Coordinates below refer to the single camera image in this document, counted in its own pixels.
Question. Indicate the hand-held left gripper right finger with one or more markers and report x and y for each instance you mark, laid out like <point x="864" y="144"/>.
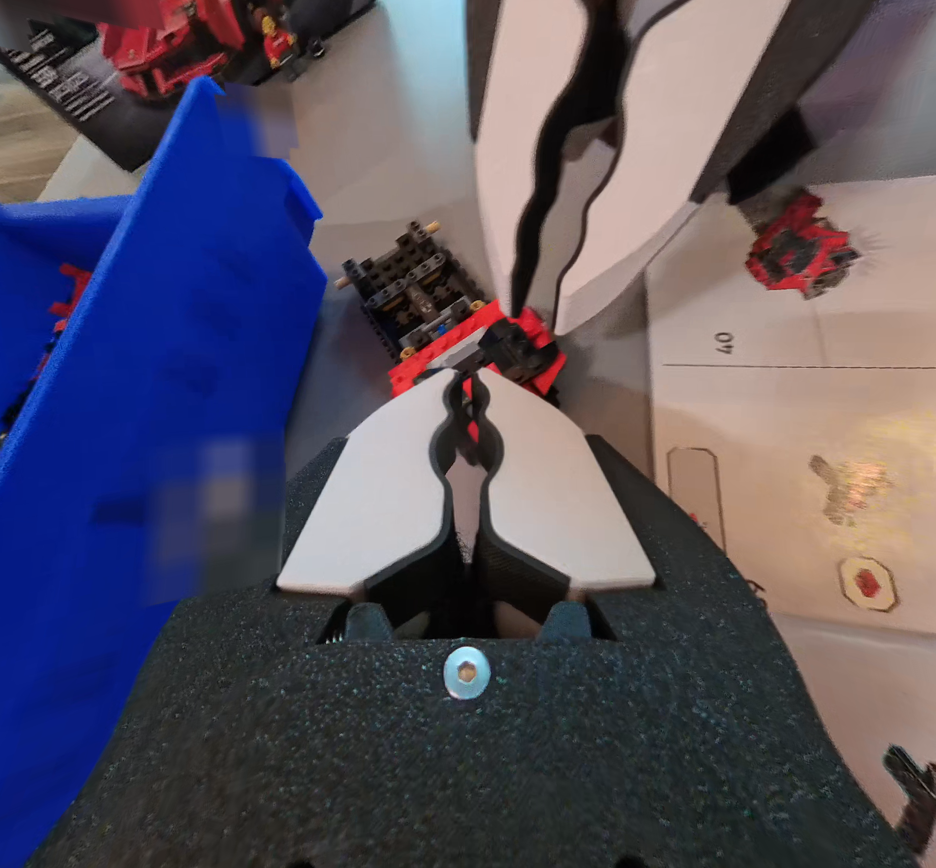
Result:
<point x="563" y="510"/>

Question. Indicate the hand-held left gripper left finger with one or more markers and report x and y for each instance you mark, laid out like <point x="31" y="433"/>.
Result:
<point x="380" y="502"/>

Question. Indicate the black lego set box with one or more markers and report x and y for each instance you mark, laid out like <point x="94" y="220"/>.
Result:
<point x="219" y="5"/>

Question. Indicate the lego instruction booklet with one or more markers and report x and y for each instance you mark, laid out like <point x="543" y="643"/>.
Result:
<point x="790" y="407"/>

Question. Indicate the small black lego subassembly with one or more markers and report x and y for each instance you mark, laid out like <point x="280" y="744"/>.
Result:
<point x="519" y="349"/>

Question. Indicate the red and black lego car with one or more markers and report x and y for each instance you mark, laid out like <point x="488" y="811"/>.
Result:
<point x="417" y="283"/>

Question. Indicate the pile of loose lego pieces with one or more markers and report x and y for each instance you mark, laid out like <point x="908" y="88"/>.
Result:
<point x="69" y="305"/>

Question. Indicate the blue storage bin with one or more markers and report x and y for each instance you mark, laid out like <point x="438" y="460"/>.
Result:
<point x="183" y="371"/>

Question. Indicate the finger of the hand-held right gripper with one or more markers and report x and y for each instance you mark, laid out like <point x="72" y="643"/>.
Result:
<point x="512" y="93"/>
<point x="658" y="173"/>

